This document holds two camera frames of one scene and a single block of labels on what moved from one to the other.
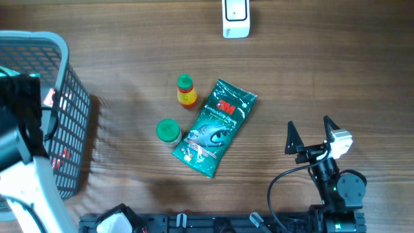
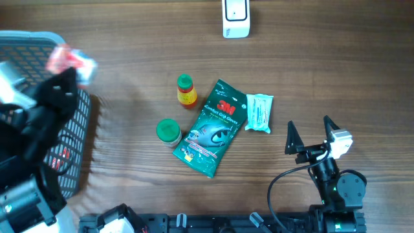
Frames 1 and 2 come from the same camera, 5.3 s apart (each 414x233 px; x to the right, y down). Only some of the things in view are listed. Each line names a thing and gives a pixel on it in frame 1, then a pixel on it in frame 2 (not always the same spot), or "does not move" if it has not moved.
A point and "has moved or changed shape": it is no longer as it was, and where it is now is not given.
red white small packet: [48, 99] has moved or changed shape
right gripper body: [310, 153] does not move
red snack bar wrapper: [66, 153] does not move
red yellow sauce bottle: [186, 94] does not move
